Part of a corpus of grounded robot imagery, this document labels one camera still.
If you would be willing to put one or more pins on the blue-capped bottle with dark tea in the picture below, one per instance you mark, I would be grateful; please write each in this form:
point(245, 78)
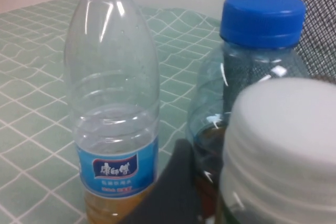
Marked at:
point(252, 58)

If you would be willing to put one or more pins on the clear bottle with white cap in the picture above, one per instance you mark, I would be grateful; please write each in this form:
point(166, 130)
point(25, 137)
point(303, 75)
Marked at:
point(283, 142)

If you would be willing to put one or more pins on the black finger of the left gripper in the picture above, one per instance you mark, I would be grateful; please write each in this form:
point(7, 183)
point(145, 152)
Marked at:
point(173, 197)

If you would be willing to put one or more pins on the green white-checked tablecloth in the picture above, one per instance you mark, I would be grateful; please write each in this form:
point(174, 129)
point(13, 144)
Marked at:
point(31, 103)

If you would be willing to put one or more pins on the light-blue-capped bottle with yellow liquid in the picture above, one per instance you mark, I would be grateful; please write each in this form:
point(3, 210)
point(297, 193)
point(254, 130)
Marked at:
point(113, 90)

